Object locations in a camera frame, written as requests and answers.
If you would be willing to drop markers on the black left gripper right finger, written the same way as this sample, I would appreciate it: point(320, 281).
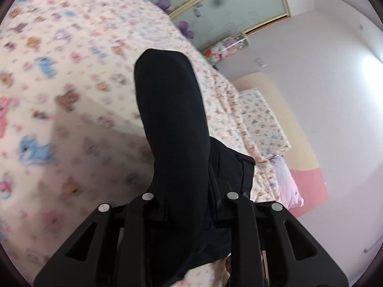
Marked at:
point(270, 247)

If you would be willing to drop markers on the frosted glass floral wardrobe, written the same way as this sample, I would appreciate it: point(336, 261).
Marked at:
point(206, 22)

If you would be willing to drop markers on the clear bin of plush toys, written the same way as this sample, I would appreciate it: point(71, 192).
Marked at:
point(225, 48)

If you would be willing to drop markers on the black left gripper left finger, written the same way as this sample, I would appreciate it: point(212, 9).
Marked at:
point(105, 250)

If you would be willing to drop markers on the beige and pink headboard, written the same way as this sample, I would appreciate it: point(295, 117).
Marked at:
point(300, 158)

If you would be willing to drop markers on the pink pillow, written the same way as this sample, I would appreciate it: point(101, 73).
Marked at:
point(290, 195)

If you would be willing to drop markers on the black pants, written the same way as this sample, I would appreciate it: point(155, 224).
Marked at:
point(179, 231)

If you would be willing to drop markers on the patterned cartoon bed blanket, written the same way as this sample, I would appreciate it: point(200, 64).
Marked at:
point(71, 133)

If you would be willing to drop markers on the patterned pillow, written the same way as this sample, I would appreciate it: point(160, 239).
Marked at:
point(262, 124)

